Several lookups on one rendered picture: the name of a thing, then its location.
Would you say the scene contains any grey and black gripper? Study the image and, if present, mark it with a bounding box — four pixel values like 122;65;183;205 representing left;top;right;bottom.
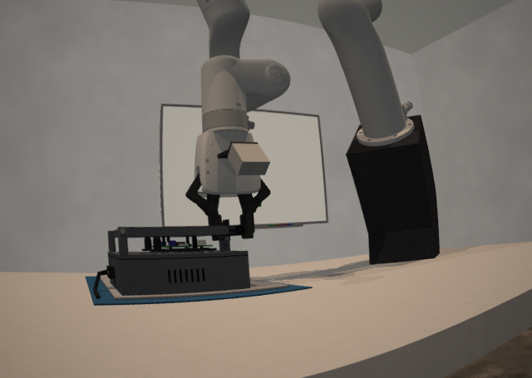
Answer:
185;126;271;239

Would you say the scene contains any green circuit board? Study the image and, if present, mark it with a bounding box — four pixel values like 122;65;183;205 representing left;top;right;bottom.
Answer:
161;240;213;248

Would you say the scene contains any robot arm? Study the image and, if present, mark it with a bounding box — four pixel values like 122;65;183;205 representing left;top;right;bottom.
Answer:
196;0;414;175

